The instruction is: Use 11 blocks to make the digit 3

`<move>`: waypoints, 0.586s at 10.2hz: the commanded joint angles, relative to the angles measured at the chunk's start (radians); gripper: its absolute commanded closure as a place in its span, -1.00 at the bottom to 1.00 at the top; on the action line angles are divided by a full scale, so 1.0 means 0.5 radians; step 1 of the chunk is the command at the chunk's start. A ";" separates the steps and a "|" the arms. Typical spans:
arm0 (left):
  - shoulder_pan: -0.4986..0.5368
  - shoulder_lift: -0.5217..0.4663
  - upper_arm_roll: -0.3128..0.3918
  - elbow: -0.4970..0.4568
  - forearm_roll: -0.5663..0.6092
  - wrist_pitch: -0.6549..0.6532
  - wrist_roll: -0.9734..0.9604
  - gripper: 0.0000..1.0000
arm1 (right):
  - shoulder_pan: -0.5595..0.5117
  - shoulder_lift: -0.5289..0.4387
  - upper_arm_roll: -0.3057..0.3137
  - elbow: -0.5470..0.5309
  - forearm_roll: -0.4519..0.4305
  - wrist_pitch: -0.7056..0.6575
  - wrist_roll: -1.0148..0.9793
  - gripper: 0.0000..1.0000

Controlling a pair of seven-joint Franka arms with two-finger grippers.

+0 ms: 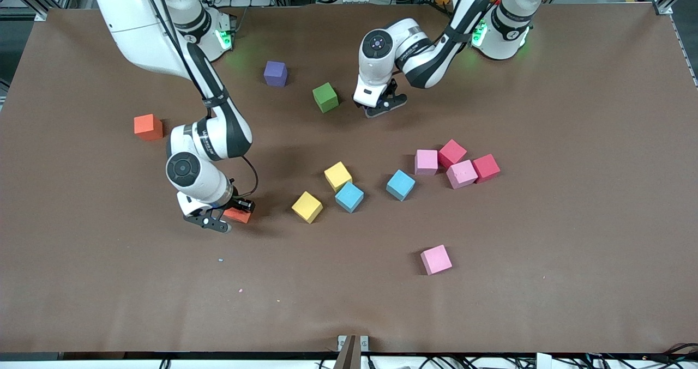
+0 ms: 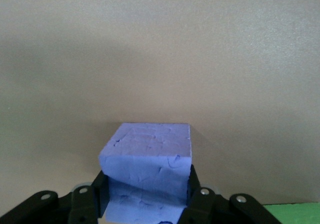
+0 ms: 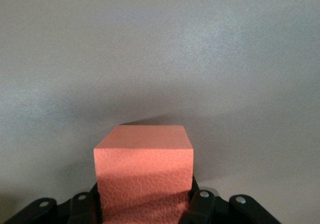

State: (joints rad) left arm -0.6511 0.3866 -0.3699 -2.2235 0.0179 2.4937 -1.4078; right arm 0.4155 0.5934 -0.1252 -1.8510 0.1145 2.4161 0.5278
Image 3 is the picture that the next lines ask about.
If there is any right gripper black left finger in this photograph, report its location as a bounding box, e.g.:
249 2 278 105
2 183 103 224

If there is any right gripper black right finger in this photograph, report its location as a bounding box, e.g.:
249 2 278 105
178 176 282 224

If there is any orange foam cube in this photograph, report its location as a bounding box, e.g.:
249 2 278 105
92 125 195 224

